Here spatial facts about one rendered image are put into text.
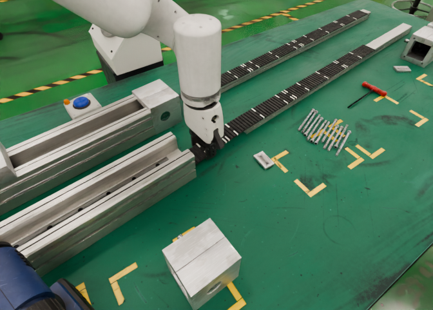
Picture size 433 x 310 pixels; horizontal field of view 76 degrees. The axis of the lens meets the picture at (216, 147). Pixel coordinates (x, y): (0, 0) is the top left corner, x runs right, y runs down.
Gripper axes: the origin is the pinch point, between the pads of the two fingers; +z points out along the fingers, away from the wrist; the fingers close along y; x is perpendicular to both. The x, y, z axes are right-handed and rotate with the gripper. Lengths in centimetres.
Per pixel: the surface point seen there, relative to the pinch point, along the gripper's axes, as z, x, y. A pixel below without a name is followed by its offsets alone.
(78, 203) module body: -1.9, 30.9, 2.2
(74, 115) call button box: -3.0, 21.6, 28.7
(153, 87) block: -6.4, 0.8, 21.3
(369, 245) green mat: 3.2, -11.1, -41.0
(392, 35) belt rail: 0, -95, 0
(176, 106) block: -3.3, -1.6, 14.1
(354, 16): 0, -98, 19
